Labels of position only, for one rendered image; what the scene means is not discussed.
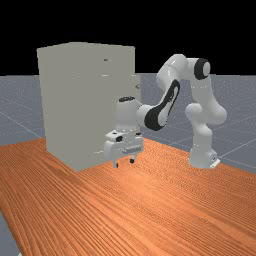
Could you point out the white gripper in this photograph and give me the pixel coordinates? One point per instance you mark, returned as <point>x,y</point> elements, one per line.
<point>121,146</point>

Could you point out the pale cabinet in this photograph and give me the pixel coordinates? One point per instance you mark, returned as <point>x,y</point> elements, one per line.
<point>83,106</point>

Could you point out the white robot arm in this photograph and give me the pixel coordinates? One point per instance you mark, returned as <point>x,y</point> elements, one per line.
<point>200,100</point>

